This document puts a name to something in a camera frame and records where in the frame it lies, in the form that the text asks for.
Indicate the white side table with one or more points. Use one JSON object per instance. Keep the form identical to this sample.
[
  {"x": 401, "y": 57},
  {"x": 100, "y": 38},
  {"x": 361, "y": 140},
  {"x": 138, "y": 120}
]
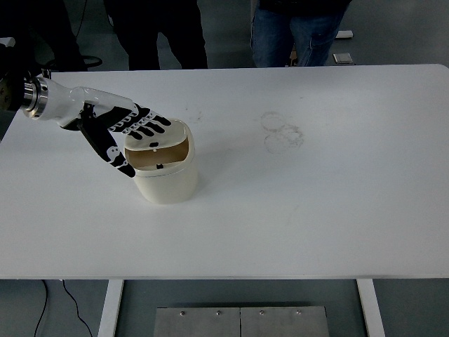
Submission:
[{"x": 7, "y": 41}]

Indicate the person in black trousers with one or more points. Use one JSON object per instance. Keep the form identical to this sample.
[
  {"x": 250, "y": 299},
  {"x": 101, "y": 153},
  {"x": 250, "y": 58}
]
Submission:
[{"x": 158, "y": 31}]

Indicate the white table foot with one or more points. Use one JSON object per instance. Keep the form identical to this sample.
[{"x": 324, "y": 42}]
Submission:
[{"x": 345, "y": 34}]

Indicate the white table leg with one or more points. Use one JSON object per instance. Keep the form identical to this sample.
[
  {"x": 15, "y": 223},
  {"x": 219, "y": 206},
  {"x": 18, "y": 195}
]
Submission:
[
  {"x": 371, "y": 309},
  {"x": 110, "y": 309}
]

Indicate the cream plastic trash bin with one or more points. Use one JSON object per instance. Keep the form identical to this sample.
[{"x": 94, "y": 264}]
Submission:
[{"x": 168, "y": 186}]

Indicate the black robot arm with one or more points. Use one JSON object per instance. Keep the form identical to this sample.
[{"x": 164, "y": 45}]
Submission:
[{"x": 12, "y": 94}]

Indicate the person in black clothing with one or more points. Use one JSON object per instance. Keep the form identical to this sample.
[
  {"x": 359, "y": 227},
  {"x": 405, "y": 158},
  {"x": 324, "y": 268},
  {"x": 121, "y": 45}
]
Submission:
[{"x": 38, "y": 28}]

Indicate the grey metal plate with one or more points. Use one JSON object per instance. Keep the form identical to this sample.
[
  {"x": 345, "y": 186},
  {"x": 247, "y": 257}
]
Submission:
[
  {"x": 196, "y": 324},
  {"x": 284, "y": 324}
]

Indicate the cardboard box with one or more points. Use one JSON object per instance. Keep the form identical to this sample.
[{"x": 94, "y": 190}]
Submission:
[{"x": 292, "y": 58}]

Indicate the grey floor socket box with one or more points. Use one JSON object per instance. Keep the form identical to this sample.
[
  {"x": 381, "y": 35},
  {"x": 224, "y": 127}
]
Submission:
[{"x": 342, "y": 58}]

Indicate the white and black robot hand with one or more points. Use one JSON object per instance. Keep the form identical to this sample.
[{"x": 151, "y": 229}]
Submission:
[{"x": 98, "y": 102}]

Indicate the person in blue jeans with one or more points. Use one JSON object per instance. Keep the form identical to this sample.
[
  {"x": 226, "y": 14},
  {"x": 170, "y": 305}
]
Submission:
[{"x": 277, "y": 31}]

